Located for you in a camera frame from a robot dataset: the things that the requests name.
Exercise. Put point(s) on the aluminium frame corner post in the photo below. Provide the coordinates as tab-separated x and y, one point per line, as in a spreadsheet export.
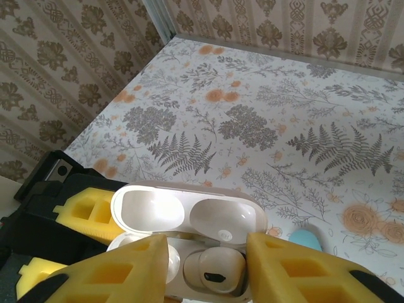
159	19

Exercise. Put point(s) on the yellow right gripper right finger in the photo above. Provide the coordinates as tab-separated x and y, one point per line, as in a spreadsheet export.
265	271

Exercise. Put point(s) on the blue earbud charging case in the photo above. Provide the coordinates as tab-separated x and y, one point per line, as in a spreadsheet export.
304	240

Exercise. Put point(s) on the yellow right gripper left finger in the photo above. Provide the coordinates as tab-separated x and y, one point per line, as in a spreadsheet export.
148	268

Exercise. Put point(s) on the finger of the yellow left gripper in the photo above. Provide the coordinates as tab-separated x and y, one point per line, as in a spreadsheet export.
94	230
34	274

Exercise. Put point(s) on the white earbud charging case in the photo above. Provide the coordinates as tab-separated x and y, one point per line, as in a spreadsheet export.
151	208

